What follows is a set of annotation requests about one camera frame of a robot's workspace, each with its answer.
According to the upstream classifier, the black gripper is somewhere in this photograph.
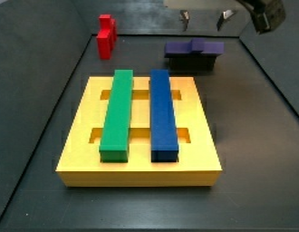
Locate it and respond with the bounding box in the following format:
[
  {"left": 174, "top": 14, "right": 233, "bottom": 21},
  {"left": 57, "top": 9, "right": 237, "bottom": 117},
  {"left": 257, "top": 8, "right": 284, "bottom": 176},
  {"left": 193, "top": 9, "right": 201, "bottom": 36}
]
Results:
[{"left": 180, "top": 0, "right": 286, "bottom": 34}]

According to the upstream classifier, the purple interlocking block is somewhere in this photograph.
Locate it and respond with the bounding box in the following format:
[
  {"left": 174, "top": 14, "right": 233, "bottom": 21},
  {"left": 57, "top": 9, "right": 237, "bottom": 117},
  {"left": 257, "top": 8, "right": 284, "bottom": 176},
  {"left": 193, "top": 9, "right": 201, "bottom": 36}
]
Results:
[{"left": 164, "top": 38, "right": 224, "bottom": 58}]

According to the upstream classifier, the black angle fixture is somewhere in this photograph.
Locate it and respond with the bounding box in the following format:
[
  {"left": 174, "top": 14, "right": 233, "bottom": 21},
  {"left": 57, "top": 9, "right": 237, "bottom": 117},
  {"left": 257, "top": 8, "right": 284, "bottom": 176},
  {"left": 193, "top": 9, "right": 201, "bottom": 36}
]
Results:
[{"left": 169, "top": 55, "right": 216, "bottom": 73}]

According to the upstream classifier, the yellow slotted board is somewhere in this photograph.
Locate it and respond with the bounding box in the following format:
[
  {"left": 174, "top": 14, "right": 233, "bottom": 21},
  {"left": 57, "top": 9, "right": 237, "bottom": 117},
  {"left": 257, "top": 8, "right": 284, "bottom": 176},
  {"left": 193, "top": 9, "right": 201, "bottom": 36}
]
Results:
[{"left": 57, "top": 77, "right": 221, "bottom": 187}]

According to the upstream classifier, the red interlocking block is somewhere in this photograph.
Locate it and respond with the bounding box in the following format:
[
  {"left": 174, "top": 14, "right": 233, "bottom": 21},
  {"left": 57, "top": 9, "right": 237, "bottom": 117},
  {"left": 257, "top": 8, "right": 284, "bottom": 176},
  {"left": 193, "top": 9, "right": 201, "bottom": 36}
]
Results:
[{"left": 97, "top": 14, "right": 117, "bottom": 60}]

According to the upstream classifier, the blue bar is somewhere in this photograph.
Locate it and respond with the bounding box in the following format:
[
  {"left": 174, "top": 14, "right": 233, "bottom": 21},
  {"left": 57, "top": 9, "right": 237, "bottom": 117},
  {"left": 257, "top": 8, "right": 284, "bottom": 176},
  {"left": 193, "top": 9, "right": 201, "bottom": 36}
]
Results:
[{"left": 149, "top": 70, "right": 178, "bottom": 162}]

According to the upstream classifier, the green bar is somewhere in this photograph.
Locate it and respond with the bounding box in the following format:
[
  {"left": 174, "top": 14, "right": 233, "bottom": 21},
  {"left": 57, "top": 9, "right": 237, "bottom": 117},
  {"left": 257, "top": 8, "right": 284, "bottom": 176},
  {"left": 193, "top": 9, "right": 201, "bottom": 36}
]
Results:
[{"left": 98, "top": 70, "right": 133, "bottom": 162}]

